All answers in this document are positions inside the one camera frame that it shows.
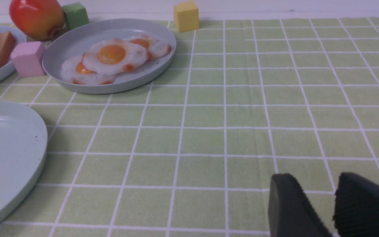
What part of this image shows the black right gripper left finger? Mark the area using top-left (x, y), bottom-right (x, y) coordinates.
top-left (268, 173), bottom-right (332, 237)

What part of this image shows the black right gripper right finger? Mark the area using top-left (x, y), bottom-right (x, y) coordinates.
top-left (333, 171), bottom-right (379, 237)

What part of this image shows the fried egg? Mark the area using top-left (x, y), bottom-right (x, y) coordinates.
top-left (124, 34), bottom-right (172, 61)
top-left (81, 39), bottom-right (148, 75)
top-left (61, 55), bottom-right (116, 86)

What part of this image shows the toast slice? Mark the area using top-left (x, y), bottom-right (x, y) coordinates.
top-left (0, 31), bottom-right (16, 68)

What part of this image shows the green checkered tablecloth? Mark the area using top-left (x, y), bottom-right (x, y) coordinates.
top-left (0, 17), bottom-right (379, 237)

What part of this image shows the yellow cube block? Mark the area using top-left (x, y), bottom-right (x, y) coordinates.
top-left (173, 0), bottom-right (200, 33)

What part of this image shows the grey plate with eggs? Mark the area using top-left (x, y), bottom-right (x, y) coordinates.
top-left (42, 18), bottom-right (177, 94)

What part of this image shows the light green empty plate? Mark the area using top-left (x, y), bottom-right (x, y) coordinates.
top-left (0, 101), bottom-right (48, 222)

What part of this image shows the green cube block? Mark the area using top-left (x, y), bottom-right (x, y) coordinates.
top-left (62, 2), bottom-right (90, 30)

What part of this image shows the pink cube block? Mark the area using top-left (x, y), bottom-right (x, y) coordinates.
top-left (11, 41), bottom-right (46, 78)

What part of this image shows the red apple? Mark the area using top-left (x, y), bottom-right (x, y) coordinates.
top-left (9, 0), bottom-right (65, 41)

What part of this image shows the light blue bread plate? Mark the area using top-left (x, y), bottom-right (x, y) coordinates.
top-left (0, 25), bottom-right (27, 81)

